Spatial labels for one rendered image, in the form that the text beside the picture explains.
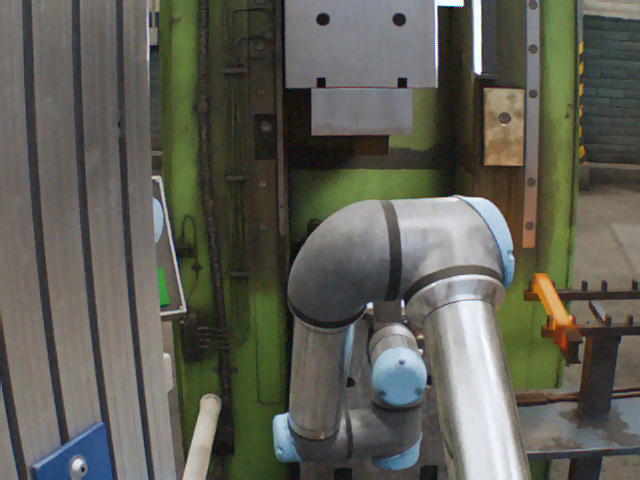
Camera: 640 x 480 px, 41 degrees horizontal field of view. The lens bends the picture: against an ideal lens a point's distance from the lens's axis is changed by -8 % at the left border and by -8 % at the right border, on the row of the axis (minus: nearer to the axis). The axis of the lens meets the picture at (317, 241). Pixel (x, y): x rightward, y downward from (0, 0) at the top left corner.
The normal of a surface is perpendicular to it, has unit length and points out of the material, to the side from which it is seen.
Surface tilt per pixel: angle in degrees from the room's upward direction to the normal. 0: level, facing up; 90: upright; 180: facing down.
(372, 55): 90
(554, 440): 0
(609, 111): 88
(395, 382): 88
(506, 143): 90
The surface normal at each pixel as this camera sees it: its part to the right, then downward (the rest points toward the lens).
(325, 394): 0.21, 0.70
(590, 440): -0.01, -0.96
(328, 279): -0.49, 0.32
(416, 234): 0.11, -0.33
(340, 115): 0.00, 0.27
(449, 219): 0.07, -0.64
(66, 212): 0.91, 0.11
